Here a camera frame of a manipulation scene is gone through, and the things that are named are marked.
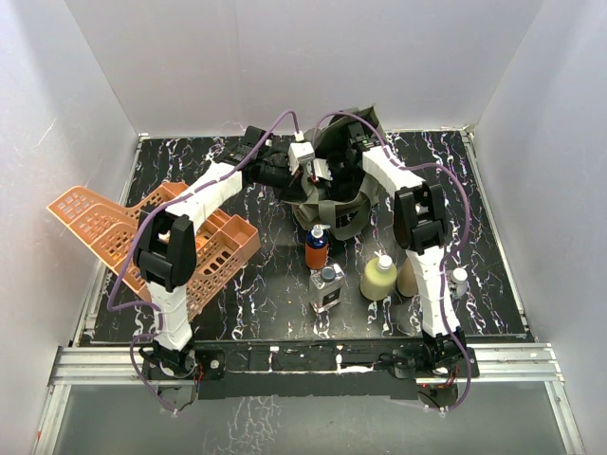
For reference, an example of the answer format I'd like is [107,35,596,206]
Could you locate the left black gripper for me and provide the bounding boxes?
[258,156,308,205]

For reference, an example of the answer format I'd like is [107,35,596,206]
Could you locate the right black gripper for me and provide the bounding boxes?
[315,154,359,202]

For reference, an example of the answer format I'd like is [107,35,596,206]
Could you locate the olive green canvas bag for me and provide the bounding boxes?
[276,106,385,241]

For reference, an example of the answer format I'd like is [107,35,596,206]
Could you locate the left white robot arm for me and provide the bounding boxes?
[132,127,272,378]

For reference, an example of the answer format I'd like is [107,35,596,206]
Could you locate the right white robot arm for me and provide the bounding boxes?
[314,112,472,376]

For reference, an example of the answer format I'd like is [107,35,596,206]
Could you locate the orange bottle blue pump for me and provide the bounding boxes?
[305,224,330,270]

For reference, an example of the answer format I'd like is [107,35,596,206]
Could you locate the orange plastic basket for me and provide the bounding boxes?
[47,182,261,319]

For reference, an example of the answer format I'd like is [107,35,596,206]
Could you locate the orange packet in basket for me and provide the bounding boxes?
[195,236,208,249]

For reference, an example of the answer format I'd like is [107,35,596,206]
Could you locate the yellow green lotion bottle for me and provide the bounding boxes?
[360,254,397,300]

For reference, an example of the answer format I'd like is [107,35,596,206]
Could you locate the clear square bottle grey cap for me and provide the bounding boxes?
[308,263,345,314]

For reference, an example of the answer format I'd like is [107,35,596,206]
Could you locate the beige brown lotion bottle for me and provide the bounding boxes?
[396,259,418,298]

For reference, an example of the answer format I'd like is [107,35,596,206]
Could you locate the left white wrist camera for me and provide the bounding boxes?
[287,131,315,175]

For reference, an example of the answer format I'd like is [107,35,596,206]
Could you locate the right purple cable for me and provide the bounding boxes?
[312,110,475,416]

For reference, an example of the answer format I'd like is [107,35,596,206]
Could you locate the purple cable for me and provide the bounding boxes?
[106,109,304,418]
[312,110,475,416]

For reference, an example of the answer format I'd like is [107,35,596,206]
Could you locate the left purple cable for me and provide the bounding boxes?
[106,109,304,418]

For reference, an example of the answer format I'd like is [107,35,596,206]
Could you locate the aluminium frame rail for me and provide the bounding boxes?
[34,340,586,454]

